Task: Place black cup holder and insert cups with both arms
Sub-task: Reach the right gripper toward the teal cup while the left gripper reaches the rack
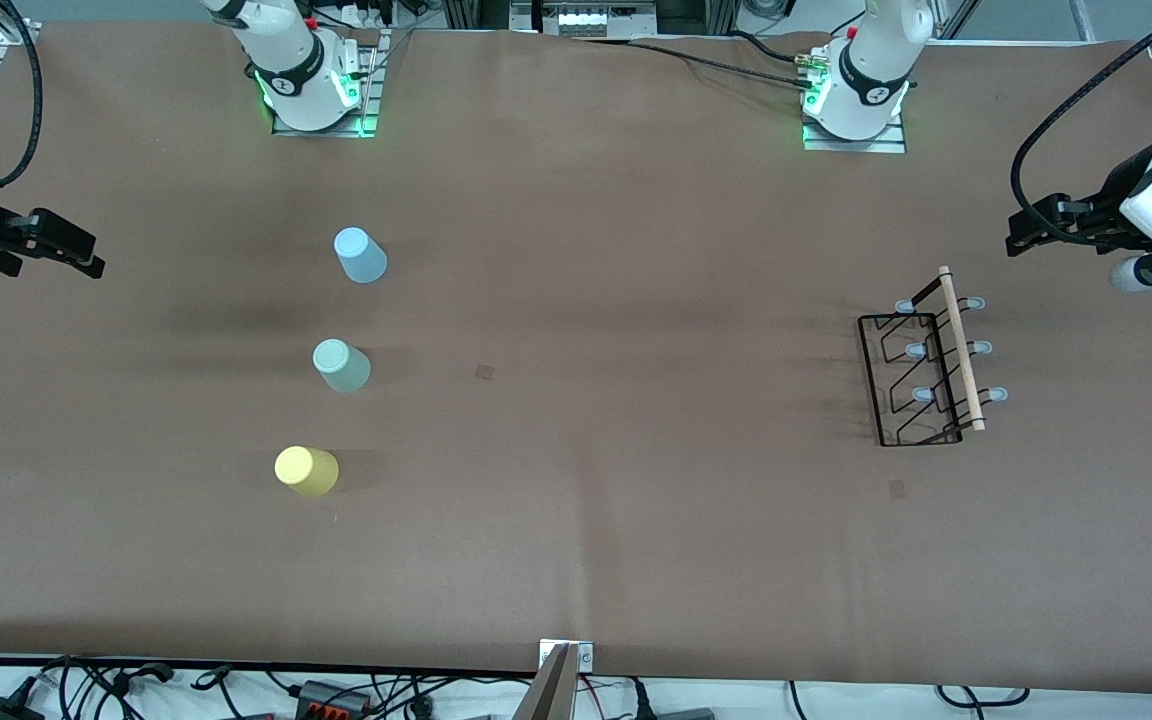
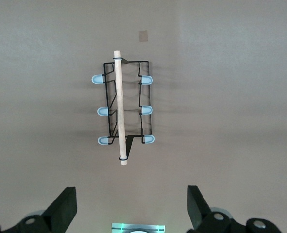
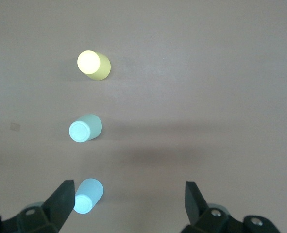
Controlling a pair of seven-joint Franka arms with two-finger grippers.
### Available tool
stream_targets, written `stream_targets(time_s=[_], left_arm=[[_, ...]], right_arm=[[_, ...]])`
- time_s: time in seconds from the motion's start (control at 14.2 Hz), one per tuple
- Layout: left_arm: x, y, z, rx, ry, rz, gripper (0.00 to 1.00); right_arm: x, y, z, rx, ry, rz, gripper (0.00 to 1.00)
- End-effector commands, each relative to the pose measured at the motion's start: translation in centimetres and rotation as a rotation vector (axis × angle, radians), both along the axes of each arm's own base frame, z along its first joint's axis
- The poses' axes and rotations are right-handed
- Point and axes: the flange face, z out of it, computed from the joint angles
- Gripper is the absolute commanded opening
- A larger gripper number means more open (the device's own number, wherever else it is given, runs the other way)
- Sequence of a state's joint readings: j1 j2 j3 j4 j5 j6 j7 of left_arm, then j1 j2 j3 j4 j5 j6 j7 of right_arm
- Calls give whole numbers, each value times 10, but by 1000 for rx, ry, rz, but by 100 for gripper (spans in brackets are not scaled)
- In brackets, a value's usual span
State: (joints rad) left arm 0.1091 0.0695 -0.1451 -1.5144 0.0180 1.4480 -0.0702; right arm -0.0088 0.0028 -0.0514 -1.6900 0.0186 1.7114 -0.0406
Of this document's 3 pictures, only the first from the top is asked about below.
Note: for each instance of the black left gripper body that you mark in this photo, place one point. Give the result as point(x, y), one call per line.
point(1112, 201)

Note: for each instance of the pale green plastic cup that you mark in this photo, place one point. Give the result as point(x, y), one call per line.
point(342, 366)

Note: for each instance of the light blue plastic cup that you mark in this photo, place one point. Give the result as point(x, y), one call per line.
point(362, 256)

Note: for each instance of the yellow plastic cup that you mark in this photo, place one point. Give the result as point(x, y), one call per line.
point(307, 471)

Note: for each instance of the white power strip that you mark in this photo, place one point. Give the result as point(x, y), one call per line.
point(368, 14)

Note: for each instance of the black power adapter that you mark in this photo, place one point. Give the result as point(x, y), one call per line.
point(4, 708)

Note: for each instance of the white terminal block unit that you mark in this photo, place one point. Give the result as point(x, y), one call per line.
point(584, 20)

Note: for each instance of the black box with orange connectors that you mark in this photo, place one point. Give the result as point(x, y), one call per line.
point(334, 697)

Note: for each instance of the aluminium profile post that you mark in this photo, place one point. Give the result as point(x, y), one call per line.
point(548, 690)

